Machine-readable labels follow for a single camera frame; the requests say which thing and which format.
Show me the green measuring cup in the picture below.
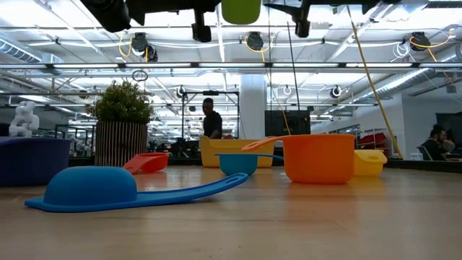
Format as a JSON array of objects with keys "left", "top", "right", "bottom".
[{"left": 221, "top": 0, "right": 262, "bottom": 25}]

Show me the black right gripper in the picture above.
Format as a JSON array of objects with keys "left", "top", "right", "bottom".
[{"left": 263, "top": 0, "right": 364, "bottom": 39}]

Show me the red container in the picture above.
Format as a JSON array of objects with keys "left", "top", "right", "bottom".
[{"left": 357, "top": 132, "right": 390, "bottom": 149}]

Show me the yellow hanging cable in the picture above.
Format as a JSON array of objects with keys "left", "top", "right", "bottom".
[{"left": 346, "top": 5, "right": 404, "bottom": 160}]

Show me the white robot figure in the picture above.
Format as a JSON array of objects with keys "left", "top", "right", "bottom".
[{"left": 8, "top": 100, "right": 40, "bottom": 138}]

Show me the person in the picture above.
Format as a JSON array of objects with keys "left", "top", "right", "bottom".
[
  {"left": 420, "top": 124, "right": 456, "bottom": 162},
  {"left": 201, "top": 97, "right": 224, "bottom": 140}
]

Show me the black hanging cable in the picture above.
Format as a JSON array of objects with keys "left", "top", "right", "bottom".
[{"left": 287, "top": 20, "right": 301, "bottom": 111}]

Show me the red measuring cup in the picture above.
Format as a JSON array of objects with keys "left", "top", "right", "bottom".
[{"left": 122, "top": 152, "right": 169, "bottom": 176}]

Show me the green plant in striped pot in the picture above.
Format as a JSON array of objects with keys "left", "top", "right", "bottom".
[{"left": 86, "top": 79, "right": 155, "bottom": 168}]

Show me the black metal gantry frame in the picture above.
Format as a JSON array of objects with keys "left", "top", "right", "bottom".
[{"left": 182, "top": 90, "right": 240, "bottom": 140}]

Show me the dark blue measuring cup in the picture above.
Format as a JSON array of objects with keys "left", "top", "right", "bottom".
[{"left": 0, "top": 136, "right": 72, "bottom": 188}]

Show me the large yellow measuring cup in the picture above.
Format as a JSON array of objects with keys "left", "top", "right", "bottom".
[{"left": 199, "top": 135, "right": 276, "bottom": 169}]

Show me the orange measuring cup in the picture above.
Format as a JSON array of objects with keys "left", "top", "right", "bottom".
[{"left": 241, "top": 134, "right": 357, "bottom": 185}]

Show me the light blue measuring cup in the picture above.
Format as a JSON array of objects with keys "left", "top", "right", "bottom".
[{"left": 215, "top": 152, "right": 285, "bottom": 177}]

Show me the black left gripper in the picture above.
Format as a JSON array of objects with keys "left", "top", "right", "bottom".
[{"left": 126, "top": 0, "right": 222, "bottom": 43}]

